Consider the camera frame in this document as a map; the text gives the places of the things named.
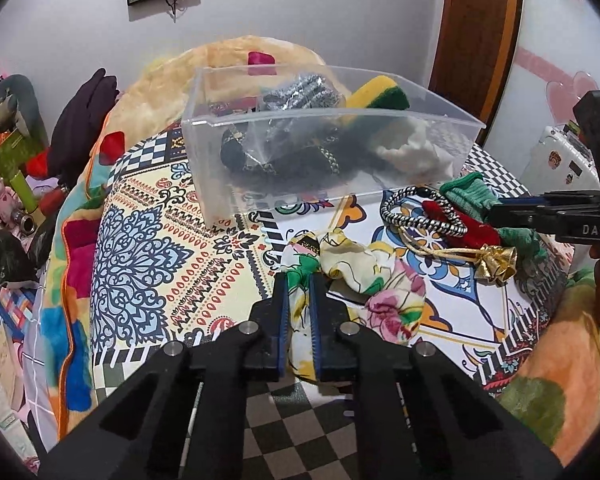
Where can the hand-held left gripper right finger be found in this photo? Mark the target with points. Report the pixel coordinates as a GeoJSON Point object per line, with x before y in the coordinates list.
{"type": "Point", "coordinates": [317, 325]}

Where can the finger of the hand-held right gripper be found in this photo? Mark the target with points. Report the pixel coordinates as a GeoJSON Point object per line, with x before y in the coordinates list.
{"type": "Point", "coordinates": [520, 212]}

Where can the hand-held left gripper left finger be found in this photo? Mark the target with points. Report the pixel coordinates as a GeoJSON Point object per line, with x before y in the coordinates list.
{"type": "Point", "coordinates": [280, 320]}

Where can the red cloth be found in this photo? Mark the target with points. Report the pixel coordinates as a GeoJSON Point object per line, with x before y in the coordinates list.
{"type": "Point", "coordinates": [475, 235]}

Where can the green knitted cloth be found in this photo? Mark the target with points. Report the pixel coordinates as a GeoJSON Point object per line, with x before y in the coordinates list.
{"type": "Point", "coordinates": [467, 191]}

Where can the floral cloth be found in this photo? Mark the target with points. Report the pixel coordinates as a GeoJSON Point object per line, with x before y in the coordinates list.
{"type": "Point", "coordinates": [380, 280]}

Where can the clear plastic box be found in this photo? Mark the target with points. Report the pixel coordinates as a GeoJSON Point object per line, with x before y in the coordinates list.
{"type": "Point", "coordinates": [280, 200]}

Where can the white suitcase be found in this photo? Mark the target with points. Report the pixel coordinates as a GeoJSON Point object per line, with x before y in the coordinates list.
{"type": "Point", "coordinates": [565, 160]}

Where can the gold ribbon bow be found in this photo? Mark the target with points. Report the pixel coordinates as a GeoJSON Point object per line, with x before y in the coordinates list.
{"type": "Point", "coordinates": [497, 262]}

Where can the patterned bedsheet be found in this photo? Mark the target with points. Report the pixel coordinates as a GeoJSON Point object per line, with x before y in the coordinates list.
{"type": "Point", "coordinates": [180, 260]}

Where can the white cloth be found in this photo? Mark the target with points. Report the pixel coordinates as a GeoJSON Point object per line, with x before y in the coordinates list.
{"type": "Point", "coordinates": [415, 152]}

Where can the wooden door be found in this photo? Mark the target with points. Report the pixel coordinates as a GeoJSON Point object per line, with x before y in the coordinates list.
{"type": "Point", "coordinates": [472, 35]}

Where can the black gold scrunchie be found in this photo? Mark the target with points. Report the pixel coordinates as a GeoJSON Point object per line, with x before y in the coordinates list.
{"type": "Point", "coordinates": [280, 157]}

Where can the yellow green sponge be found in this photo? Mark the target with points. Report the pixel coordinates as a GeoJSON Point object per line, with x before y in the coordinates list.
{"type": "Point", "coordinates": [380, 92]}

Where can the steel wool scrubber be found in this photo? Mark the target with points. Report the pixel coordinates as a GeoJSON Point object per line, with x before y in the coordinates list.
{"type": "Point", "coordinates": [300, 91]}

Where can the colourful fleece blanket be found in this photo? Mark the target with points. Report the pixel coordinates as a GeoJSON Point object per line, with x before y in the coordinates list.
{"type": "Point", "coordinates": [145, 95]}

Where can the dark maroon garment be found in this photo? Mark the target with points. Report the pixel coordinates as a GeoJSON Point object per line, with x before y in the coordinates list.
{"type": "Point", "coordinates": [80, 120]}

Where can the pile of papers and books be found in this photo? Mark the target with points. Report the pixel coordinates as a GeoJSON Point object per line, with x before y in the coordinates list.
{"type": "Point", "coordinates": [0, 360]}

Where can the green cardboard box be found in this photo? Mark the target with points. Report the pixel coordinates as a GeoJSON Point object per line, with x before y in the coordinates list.
{"type": "Point", "coordinates": [22, 160]}

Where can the grey cloth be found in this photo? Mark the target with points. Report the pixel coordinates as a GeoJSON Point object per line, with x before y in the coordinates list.
{"type": "Point", "coordinates": [15, 100]}

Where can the pink heart wall sticker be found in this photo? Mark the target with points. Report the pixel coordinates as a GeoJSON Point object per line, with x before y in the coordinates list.
{"type": "Point", "coordinates": [572, 92]}

